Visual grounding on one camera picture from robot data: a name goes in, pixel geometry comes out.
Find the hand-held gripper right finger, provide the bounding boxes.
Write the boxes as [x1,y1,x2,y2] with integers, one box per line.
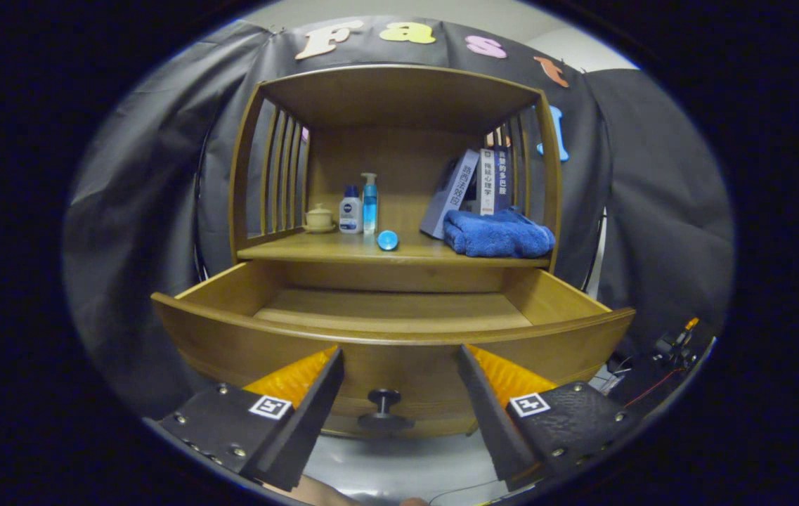
[457,344,642,491]

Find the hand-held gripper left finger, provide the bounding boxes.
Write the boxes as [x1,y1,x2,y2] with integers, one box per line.
[157,344,345,493]

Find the wooden drawer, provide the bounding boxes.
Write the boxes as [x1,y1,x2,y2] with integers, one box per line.
[151,260,637,440]

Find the wooden countertop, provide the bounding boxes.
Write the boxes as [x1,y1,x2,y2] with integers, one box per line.
[236,228,553,269]

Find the wooden cabinet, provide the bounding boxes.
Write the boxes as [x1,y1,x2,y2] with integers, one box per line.
[228,65,563,271]

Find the blue towel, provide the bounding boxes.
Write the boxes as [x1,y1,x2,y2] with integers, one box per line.
[443,209,556,259]

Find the black orange device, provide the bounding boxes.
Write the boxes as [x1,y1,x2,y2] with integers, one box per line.
[652,318,701,370]

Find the small beige lidded cup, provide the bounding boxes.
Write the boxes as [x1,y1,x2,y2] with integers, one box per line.
[303,203,337,233]

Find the white bottle with blue cap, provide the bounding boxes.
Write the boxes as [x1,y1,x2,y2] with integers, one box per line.
[339,185,363,234]

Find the blue pump bottle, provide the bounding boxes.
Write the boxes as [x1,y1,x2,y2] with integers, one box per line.
[362,172,379,235]

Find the grey book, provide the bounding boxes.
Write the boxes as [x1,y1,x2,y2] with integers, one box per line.
[419,149,481,240]

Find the white spine book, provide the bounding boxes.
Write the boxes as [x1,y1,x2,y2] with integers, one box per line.
[479,148,497,216]

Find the dark blue book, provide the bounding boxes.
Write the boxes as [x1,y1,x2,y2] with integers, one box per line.
[495,146,514,213]

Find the black backdrop cloth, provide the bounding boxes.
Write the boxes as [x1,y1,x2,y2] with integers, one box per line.
[65,18,734,415]

